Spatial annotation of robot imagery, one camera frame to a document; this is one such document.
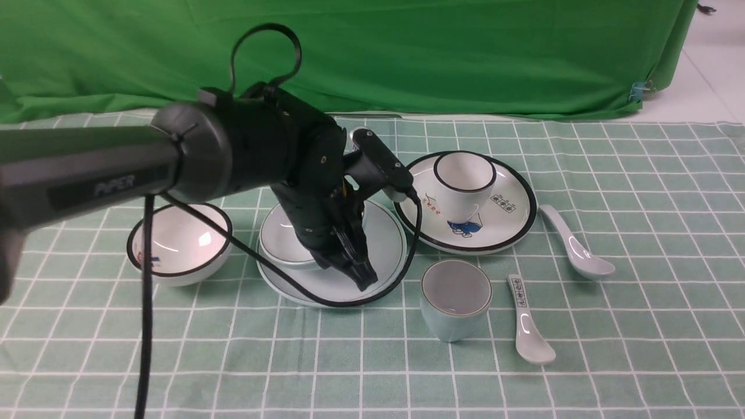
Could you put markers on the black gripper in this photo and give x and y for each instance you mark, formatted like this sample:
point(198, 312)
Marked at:
point(315, 196)

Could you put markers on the pale blue bowl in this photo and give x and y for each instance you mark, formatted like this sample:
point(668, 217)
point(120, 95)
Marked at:
point(279, 244)

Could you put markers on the pale blue cup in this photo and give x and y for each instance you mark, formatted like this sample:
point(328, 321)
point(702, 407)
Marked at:
point(454, 299)

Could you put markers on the white spoon with characters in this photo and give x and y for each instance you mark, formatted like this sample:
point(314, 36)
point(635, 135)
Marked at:
point(529, 343)

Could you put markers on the pale blue plain spoon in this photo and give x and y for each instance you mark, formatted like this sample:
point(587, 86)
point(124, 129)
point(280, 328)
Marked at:
point(585, 263)

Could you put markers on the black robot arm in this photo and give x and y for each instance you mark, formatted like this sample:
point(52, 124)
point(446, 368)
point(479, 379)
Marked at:
point(195, 152)

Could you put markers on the white cup black rim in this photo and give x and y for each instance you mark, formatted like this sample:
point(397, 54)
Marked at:
point(463, 183)

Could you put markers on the white bowl black rim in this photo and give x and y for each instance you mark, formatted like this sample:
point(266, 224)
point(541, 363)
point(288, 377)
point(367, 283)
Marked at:
point(185, 251)

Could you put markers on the white plate black rim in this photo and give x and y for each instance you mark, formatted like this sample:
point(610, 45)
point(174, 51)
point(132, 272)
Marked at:
point(502, 221)

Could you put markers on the green checkered tablecloth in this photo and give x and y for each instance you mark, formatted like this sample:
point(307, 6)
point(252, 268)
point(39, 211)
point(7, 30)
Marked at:
point(661, 338)

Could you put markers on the green backdrop cloth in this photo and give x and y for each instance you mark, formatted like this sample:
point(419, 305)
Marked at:
point(537, 59)

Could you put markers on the blue binder clip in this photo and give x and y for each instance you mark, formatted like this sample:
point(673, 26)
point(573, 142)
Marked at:
point(637, 92)

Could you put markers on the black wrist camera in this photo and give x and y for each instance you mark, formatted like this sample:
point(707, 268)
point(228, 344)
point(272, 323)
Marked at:
point(374, 167)

